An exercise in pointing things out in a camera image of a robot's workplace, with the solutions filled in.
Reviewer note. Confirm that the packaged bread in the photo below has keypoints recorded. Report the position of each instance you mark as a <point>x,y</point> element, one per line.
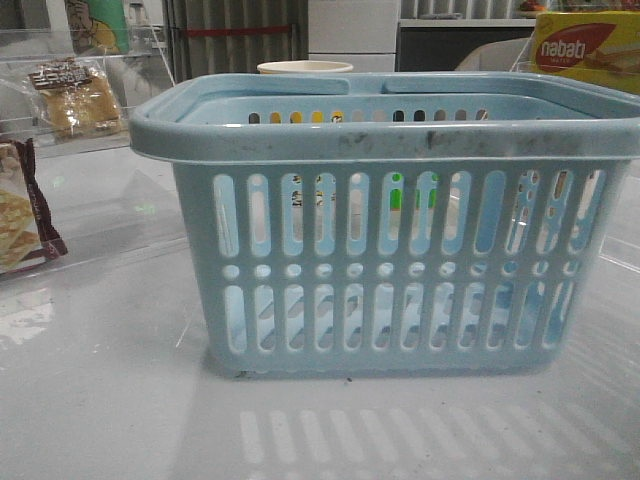
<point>78,99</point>

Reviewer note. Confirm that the light blue plastic basket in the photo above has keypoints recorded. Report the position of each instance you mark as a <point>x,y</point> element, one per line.
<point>284,184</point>

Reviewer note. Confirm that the green yellow box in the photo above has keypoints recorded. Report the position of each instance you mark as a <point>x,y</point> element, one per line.
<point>396,194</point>

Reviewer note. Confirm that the yellow paper snack cup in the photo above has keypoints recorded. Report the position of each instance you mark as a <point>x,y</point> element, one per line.
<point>304,67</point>

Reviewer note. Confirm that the white cabinet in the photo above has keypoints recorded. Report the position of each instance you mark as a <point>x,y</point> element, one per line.
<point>361,33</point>

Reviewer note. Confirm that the clear acrylic left display shelf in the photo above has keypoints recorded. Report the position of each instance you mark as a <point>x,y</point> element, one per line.
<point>106,201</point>

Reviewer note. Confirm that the clear acrylic display shelf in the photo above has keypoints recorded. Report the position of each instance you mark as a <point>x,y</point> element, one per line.
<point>621,242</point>
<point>106,201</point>

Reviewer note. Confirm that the brown wafer snack bag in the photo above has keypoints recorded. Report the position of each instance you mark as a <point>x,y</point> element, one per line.
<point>28,237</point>

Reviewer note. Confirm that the clear acrylic right display shelf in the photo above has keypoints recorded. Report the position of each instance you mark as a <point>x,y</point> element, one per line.
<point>621,242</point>

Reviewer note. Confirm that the green yellow snack bag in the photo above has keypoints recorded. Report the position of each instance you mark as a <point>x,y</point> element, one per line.
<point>97,26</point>

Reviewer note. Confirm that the plate of fruit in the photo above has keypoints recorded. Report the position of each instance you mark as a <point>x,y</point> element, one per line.
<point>531,7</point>

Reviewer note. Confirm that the yellow nabati wafer box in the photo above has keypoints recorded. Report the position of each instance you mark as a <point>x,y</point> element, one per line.
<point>601,48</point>

